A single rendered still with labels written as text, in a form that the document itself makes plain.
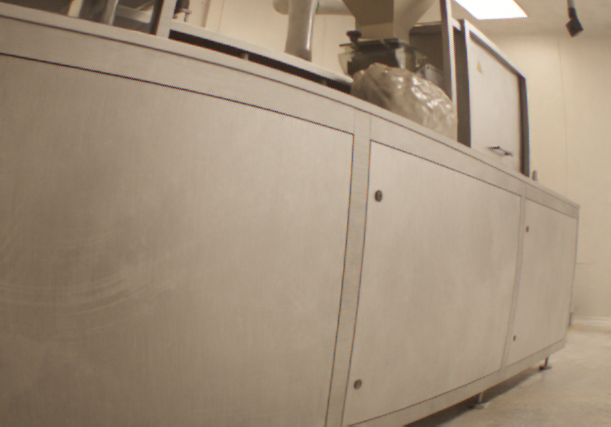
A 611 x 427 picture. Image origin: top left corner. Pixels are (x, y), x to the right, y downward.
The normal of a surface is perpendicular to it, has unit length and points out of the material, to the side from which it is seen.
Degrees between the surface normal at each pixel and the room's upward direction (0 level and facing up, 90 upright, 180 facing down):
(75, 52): 90
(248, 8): 90
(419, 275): 90
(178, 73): 90
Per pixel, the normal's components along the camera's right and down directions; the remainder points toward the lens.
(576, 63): -0.67, -0.10
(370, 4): -0.63, 0.38
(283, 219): 0.73, 0.02
